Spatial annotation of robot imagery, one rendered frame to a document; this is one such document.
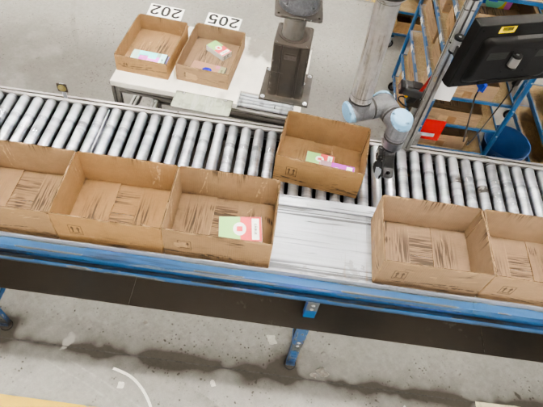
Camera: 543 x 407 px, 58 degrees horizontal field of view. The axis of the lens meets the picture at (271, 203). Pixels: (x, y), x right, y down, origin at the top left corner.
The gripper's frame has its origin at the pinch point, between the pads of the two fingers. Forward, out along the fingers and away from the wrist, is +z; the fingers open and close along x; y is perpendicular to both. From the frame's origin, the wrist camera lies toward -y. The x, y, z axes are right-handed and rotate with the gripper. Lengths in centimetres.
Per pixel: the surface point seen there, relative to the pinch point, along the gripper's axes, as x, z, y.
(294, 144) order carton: 39.4, 5.0, 17.8
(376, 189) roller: -0.9, 5.8, -1.8
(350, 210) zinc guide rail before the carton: 14.6, -8.2, -26.7
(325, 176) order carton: 25.1, -4.6, -7.4
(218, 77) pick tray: 82, -1, 51
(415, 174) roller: -20.1, 5.8, 11.2
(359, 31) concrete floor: -11, 81, 237
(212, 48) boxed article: 91, 2, 79
